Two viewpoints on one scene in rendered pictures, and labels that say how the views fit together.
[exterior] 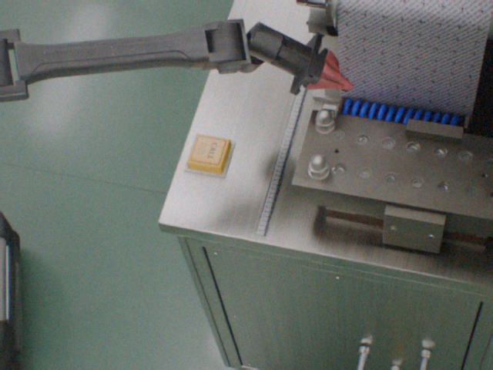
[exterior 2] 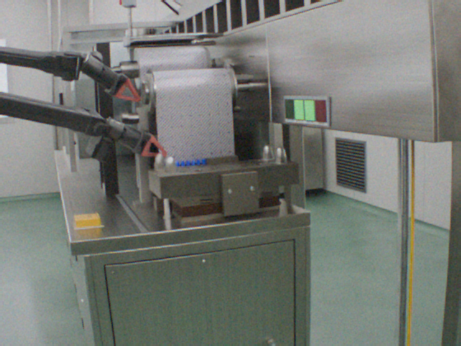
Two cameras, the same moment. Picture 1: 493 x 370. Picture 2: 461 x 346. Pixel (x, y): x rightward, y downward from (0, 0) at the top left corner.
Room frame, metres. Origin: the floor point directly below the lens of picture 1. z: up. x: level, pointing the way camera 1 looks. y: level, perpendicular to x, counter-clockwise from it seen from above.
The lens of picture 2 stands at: (-0.35, 0.77, 1.25)
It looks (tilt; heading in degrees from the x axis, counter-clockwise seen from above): 8 degrees down; 317
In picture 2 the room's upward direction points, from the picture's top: 3 degrees counter-clockwise
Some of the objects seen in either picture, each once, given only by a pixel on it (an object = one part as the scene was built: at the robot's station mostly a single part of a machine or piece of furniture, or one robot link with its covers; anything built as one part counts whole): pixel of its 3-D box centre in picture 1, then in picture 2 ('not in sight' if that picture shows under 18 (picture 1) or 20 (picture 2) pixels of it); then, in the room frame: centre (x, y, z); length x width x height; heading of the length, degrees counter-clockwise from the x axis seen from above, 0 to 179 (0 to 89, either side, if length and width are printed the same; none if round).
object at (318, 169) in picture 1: (317, 164); (170, 165); (0.81, -0.13, 1.05); 0.04 x 0.04 x 0.04
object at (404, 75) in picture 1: (407, 78); (196, 136); (0.91, -0.31, 1.11); 0.23 x 0.01 x 0.18; 65
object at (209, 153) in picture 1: (209, 153); (87, 220); (0.97, 0.05, 0.91); 0.07 x 0.07 x 0.02; 65
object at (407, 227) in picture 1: (413, 230); (239, 194); (0.69, -0.27, 0.96); 0.10 x 0.03 x 0.11; 65
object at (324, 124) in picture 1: (324, 118); (160, 161); (0.90, -0.16, 1.05); 0.04 x 0.04 x 0.04
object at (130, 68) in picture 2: not in sight; (128, 69); (1.25, -0.31, 1.33); 0.06 x 0.06 x 0.06; 65
